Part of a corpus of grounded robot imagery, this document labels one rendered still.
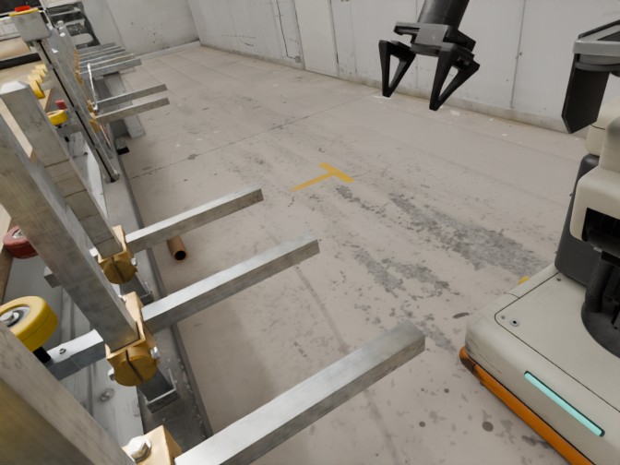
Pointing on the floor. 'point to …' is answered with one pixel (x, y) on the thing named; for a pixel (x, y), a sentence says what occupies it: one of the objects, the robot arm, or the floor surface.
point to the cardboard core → (177, 249)
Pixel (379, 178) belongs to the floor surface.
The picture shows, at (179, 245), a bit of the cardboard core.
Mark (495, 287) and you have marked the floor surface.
